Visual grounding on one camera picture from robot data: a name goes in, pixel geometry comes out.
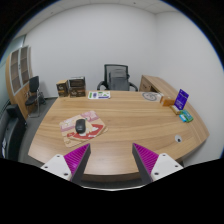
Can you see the small orange box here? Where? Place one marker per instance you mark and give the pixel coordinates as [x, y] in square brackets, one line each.
[167, 101]

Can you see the white green paper sheet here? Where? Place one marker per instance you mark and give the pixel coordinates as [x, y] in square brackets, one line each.
[99, 95]

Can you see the yellow small box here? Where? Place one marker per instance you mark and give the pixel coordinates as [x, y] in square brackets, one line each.
[175, 109]

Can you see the black computer mouse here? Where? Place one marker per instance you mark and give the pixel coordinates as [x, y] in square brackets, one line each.
[80, 126]

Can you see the cartoon printed mouse pad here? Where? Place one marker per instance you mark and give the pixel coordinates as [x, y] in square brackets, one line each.
[94, 127]

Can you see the wooden cabinet with glass doors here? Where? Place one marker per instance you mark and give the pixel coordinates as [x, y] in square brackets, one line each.
[18, 71]

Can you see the small brown cardboard box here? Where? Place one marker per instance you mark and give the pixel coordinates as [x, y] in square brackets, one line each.
[62, 88]

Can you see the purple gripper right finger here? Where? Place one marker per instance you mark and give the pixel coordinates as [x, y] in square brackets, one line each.
[145, 160]

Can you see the green blue small packet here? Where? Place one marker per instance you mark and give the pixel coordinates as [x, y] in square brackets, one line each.
[185, 116]

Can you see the black leather sofa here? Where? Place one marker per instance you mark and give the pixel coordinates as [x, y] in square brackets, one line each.
[12, 129]

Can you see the black visitor chair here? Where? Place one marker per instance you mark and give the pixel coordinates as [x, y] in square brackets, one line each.
[33, 95]

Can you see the wooden side cabinet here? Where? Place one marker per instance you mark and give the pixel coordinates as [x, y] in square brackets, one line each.
[156, 84]

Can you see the round white patterned coaster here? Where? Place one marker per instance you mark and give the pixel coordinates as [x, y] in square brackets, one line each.
[150, 96]

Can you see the black mesh office chair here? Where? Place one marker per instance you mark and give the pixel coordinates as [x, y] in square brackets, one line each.
[116, 77]

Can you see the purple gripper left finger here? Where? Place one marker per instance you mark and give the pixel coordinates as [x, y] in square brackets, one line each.
[77, 161]

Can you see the large brown cardboard box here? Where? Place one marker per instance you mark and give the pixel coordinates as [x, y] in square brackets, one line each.
[77, 86]

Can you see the desk cable grommet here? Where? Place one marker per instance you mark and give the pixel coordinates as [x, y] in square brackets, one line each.
[178, 138]

